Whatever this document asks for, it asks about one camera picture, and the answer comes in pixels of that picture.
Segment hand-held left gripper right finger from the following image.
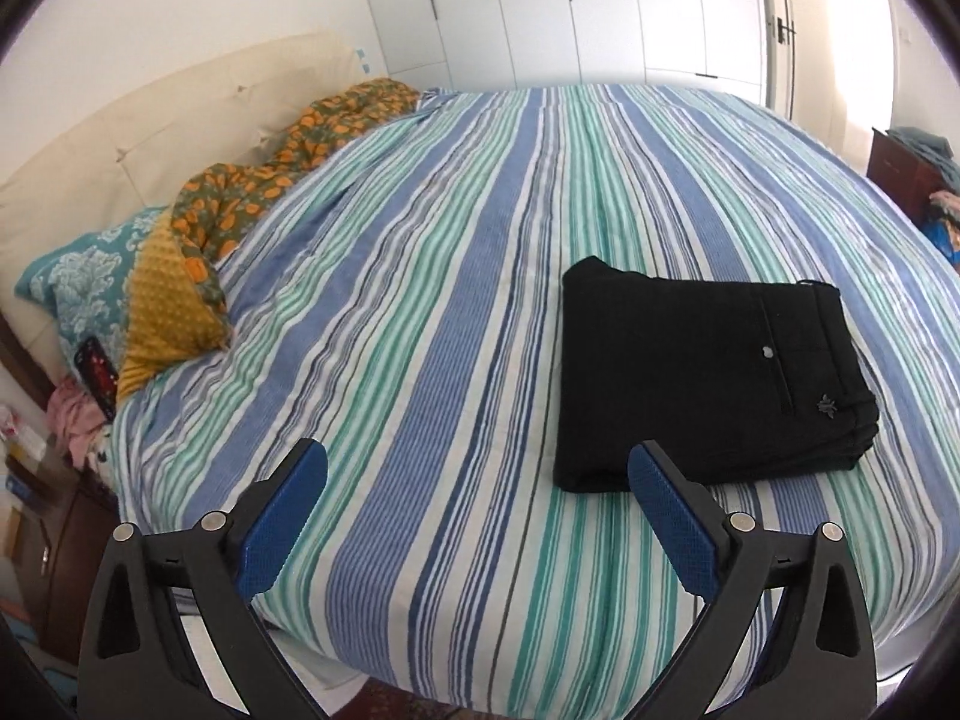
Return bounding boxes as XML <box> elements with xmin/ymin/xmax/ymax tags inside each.
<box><xmin>622</xmin><ymin>442</ymin><xmax>878</xmax><ymax>720</ymax></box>

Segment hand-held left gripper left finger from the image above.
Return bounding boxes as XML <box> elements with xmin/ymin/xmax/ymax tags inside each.
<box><xmin>79</xmin><ymin>439</ymin><xmax>331</xmax><ymax>720</ymax></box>

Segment black pants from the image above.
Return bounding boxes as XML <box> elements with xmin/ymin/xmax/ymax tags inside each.
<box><xmin>553</xmin><ymin>255</ymin><xmax>882</xmax><ymax>494</ymax></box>

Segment brown wooden nightstand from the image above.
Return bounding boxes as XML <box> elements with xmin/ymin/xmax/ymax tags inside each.
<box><xmin>0</xmin><ymin>457</ymin><xmax>121</xmax><ymax>665</ymax></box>

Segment pink cloth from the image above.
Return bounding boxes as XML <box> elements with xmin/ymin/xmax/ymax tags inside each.
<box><xmin>46</xmin><ymin>376</ymin><xmax>113</xmax><ymax>470</ymax></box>

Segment red and black phone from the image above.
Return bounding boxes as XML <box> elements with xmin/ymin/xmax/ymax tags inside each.
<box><xmin>73</xmin><ymin>336</ymin><xmax>121</xmax><ymax>421</ymax></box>

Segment striped bedspread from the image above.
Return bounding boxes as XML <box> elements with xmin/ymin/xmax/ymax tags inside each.
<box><xmin>105</xmin><ymin>82</ymin><xmax>960</xmax><ymax>691</ymax></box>

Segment teal floral pillow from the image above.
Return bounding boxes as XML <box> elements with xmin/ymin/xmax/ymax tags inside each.
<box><xmin>15</xmin><ymin>204</ymin><xmax>170</xmax><ymax>376</ymax></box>

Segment orange floral blanket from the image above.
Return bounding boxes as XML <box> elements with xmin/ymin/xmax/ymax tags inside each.
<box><xmin>116</xmin><ymin>79</ymin><xmax>422</xmax><ymax>402</ymax></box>

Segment dark wooden dresser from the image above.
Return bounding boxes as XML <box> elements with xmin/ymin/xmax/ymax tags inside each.
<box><xmin>866</xmin><ymin>126</ymin><xmax>953</xmax><ymax>226</ymax></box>

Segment cream padded headboard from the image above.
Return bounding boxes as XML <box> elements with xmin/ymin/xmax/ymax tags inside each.
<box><xmin>0</xmin><ymin>30</ymin><xmax>368</xmax><ymax>361</ymax></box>

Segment grey-blue cloth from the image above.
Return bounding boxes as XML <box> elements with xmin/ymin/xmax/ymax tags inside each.
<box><xmin>889</xmin><ymin>124</ymin><xmax>960</xmax><ymax>181</ymax></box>

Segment white wardrobe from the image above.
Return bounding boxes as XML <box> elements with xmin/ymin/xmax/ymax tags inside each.
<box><xmin>351</xmin><ymin>0</ymin><xmax>773</xmax><ymax>91</ymax></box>

